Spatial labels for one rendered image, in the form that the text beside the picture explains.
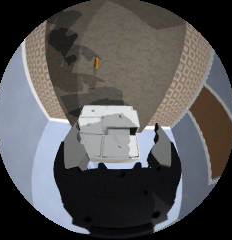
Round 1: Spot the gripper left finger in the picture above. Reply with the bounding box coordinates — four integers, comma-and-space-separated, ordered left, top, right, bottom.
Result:
53, 122, 90, 204

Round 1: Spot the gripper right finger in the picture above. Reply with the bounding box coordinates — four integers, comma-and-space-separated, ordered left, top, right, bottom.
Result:
147, 123, 181, 200

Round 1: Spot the grey chest of drawers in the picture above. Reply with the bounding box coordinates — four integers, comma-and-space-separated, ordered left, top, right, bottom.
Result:
77, 106, 140, 163

